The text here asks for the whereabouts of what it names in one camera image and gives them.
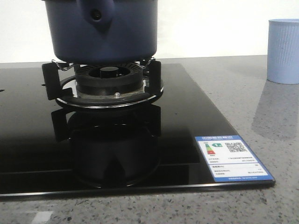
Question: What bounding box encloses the light blue ribbed cup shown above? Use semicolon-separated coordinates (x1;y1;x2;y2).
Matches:
267;19;299;84

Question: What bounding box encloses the black pot support grate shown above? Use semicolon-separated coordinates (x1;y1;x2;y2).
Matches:
42;59;164;109

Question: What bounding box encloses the dark blue cooking pot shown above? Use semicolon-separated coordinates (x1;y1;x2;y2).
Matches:
44;0;158;64

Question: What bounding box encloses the black gas burner head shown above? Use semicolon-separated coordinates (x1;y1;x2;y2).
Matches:
75;63;143;96

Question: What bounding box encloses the blue energy label sticker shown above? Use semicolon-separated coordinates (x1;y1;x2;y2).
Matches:
195;135;274;182

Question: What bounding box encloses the black glass gas stove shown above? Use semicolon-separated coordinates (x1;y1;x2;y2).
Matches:
0;63;276;199

